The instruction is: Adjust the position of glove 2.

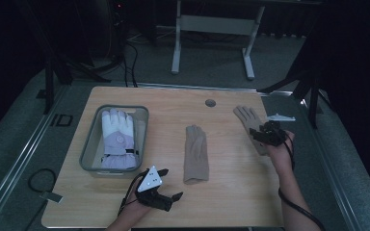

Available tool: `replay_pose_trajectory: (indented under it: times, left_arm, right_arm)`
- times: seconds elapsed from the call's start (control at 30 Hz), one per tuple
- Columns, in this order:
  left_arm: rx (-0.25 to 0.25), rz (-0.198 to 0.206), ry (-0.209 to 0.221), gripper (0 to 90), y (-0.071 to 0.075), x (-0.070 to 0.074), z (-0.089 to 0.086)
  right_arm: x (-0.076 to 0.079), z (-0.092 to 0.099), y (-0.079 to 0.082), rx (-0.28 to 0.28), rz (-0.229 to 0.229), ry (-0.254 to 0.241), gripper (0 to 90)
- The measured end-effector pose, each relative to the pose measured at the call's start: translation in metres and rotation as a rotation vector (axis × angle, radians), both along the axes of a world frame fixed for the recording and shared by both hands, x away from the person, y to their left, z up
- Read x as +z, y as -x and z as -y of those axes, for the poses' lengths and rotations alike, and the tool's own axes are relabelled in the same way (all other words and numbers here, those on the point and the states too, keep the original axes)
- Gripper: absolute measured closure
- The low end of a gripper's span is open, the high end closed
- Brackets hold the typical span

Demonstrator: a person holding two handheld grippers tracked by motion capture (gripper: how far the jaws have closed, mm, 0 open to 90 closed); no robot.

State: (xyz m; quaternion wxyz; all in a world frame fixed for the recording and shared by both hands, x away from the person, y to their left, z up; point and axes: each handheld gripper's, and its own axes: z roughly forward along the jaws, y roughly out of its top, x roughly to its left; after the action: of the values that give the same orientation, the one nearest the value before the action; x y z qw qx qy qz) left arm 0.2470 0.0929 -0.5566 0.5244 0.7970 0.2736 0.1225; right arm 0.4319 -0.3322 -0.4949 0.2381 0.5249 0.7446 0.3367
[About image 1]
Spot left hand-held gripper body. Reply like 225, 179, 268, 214
134, 165, 174, 213

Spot beige knit glove with button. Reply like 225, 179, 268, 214
232, 105, 272, 158

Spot plain beige knit glove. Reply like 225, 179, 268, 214
183, 124, 210, 186

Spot metal floor rail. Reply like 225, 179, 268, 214
298, 95, 364, 231
0, 85, 66, 231

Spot hand-held gripper cable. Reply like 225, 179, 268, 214
117, 172, 148, 218
277, 132, 326, 231

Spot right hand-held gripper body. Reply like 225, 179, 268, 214
255, 113, 297, 147

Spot person's right hand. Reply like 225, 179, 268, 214
264, 129, 296, 177

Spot black cable loop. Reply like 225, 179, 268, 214
28, 167, 58, 194

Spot purple and white ski glove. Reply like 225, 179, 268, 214
100, 108, 140, 170

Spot person's left hand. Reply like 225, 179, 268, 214
119, 192, 154, 222

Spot grey flat plug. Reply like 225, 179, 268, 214
40, 191, 64, 204

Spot right hand-held gripper cable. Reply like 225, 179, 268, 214
277, 132, 326, 231

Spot left hand-held gripper cable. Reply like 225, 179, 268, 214
117, 172, 148, 218

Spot grey plastic basin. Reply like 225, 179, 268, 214
79, 104, 150, 178

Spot black metal stand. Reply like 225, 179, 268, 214
36, 47, 112, 116
257, 57, 327, 130

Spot white metal desk frame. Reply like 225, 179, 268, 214
171, 0, 266, 81

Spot black floor cables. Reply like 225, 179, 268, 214
95, 32, 174, 89

